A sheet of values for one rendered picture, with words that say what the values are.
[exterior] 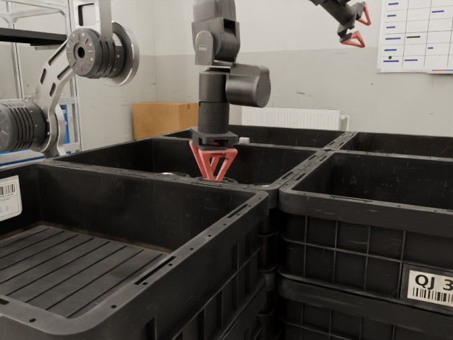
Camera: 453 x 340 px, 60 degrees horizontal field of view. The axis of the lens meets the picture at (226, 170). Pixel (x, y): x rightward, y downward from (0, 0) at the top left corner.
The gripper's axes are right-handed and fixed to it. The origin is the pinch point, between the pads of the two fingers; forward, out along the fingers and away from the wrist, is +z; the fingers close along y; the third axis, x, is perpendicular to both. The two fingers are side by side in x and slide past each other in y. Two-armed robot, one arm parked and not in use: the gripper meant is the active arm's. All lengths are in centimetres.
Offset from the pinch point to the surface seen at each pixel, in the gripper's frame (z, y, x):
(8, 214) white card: 1.6, -7.8, 33.2
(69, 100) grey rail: 8, 225, 36
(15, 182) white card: -2.9, -6.4, 32.2
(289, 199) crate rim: -6.6, -30.6, -0.2
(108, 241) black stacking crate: 4.2, -14.3, 19.4
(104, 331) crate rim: -7, -49, 21
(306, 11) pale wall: -71, 274, -169
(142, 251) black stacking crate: 4.0, -19.0, 15.2
